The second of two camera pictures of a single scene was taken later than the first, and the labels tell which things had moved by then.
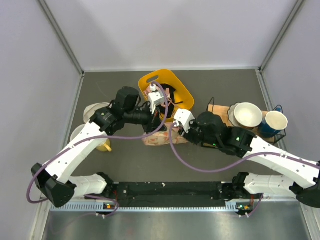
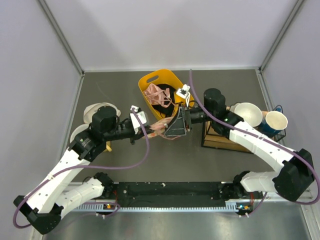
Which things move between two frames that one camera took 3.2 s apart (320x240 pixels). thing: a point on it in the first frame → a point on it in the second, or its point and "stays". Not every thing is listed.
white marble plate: (76, 130) stays
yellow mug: (106, 147) stays
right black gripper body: (195, 135) → (187, 116)
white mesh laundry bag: (89, 110) stays
